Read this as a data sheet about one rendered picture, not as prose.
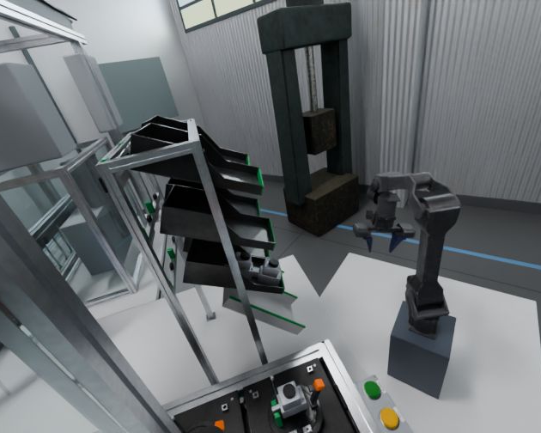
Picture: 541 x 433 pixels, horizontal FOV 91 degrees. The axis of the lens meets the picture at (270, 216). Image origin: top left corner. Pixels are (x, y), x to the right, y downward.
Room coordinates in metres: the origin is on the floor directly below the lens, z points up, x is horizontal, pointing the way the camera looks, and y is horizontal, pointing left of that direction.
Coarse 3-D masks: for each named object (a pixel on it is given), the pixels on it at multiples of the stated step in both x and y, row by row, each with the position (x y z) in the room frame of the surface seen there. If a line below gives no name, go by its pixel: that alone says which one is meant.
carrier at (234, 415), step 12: (228, 396) 0.42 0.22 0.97; (192, 408) 0.41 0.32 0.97; (204, 408) 0.40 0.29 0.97; (216, 408) 0.39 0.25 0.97; (228, 408) 0.39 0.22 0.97; (240, 408) 0.38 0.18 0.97; (180, 420) 0.38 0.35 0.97; (192, 420) 0.38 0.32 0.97; (204, 420) 0.36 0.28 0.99; (216, 420) 0.36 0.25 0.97; (228, 420) 0.36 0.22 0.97; (240, 420) 0.35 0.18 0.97; (192, 432) 0.34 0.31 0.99; (228, 432) 0.33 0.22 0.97; (240, 432) 0.33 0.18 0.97
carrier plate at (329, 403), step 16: (304, 368) 0.45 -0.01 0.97; (320, 368) 0.45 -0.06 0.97; (256, 384) 0.44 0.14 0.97; (304, 384) 0.41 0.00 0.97; (256, 400) 0.39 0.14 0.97; (320, 400) 0.36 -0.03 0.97; (336, 400) 0.35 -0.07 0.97; (256, 416) 0.36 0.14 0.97; (336, 416) 0.32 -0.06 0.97; (256, 432) 0.32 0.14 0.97; (320, 432) 0.29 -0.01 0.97; (336, 432) 0.29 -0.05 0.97; (352, 432) 0.28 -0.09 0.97
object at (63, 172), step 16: (80, 144) 1.70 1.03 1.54; (96, 144) 1.53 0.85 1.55; (80, 160) 1.26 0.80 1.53; (32, 176) 1.05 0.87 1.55; (48, 176) 1.07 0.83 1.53; (64, 176) 1.07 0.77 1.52; (80, 192) 1.10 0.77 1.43; (80, 208) 1.07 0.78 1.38; (96, 224) 1.08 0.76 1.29; (112, 256) 1.07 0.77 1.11; (128, 272) 1.10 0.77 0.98; (128, 288) 1.07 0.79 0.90; (96, 304) 1.04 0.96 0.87
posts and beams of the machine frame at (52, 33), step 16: (0, 0) 1.18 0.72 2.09; (0, 16) 1.18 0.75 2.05; (16, 16) 1.24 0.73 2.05; (32, 16) 1.37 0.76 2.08; (48, 32) 1.54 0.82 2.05; (64, 32) 1.69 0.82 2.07; (0, 48) 1.73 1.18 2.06; (16, 48) 1.74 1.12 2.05; (80, 48) 1.85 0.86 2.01; (96, 80) 1.86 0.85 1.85; (144, 192) 1.85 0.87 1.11
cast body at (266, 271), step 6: (264, 264) 0.60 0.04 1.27; (270, 264) 0.59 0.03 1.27; (276, 264) 0.59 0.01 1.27; (264, 270) 0.58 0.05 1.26; (270, 270) 0.58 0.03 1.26; (276, 270) 0.58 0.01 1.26; (252, 276) 0.60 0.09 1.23; (258, 276) 0.59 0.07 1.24; (264, 276) 0.58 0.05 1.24; (270, 276) 0.58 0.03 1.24; (276, 276) 0.58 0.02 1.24; (264, 282) 0.58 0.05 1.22; (270, 282) 0.58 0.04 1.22; (276, 282) 0.58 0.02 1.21
